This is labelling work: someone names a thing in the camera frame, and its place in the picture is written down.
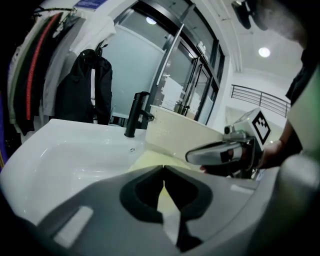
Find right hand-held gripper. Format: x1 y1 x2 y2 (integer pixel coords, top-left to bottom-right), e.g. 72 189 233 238
185 107 272 179

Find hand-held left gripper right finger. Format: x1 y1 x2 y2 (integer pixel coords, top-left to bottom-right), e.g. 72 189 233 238
162 165 261 254

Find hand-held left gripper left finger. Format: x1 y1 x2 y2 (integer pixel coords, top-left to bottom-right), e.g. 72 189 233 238
37 165 177 256

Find cream perforated plastic basket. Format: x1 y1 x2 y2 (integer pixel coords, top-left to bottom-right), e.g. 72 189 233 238
145 104 225 163

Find yellow cloth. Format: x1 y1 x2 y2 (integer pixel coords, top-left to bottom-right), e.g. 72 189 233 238
127 149 208 221

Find person's right forearm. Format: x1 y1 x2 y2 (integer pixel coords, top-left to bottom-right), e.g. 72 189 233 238
259 117 305 171

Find person's right hand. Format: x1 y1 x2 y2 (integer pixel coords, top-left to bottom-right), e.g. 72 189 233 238
199 161 251 179

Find white sink basin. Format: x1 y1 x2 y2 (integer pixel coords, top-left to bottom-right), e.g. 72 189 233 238
0 117 151 226

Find taped white paper sheet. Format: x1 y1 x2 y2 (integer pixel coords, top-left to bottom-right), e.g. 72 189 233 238
161 74 187 107

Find black balcony railing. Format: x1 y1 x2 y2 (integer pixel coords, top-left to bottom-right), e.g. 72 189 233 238
231 84 292 118

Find black faucet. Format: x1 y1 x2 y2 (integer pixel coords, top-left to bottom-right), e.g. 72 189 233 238
124 91 155 139

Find person's torso black shirt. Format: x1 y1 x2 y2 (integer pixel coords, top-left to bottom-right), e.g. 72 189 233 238
284 47 320 151

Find purple garment yellow stripes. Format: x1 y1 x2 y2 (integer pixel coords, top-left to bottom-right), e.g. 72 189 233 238
0 62 12 173

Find dark garment red stripe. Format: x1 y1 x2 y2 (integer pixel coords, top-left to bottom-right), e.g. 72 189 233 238
13 12 63 136

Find person's head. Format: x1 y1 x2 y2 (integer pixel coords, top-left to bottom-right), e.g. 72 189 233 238
254 0 308 48

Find silver door handle bar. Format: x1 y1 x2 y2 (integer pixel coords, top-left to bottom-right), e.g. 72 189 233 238
156 23 185 87

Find black head-worn camera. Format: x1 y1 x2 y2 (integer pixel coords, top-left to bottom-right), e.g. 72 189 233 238
231 0 252 30

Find blue wall poster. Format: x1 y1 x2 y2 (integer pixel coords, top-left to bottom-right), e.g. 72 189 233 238
73 0 106 12

